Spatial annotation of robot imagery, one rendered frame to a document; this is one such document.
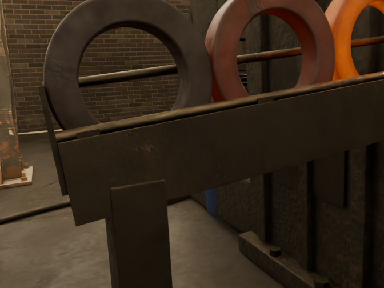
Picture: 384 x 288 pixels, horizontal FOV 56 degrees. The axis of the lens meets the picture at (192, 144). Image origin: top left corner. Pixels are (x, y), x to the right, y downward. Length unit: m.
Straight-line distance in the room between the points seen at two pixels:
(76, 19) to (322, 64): 0.31
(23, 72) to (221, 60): 6.10
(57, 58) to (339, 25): 0.36
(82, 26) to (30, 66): 6.09
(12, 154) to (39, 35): 3.82
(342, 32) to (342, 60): 0.04
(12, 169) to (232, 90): 2.61
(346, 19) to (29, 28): 6.16
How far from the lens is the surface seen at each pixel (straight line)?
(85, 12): 0.40
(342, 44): 0.55
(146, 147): 0.38
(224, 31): 0.44
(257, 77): 1.24
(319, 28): 0.52
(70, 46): 0.39
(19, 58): 6.49
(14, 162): 2.95
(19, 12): 6.59
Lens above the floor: 0.65
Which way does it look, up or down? 9 degrees down
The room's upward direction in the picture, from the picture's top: 3 degrees counter-clockwise
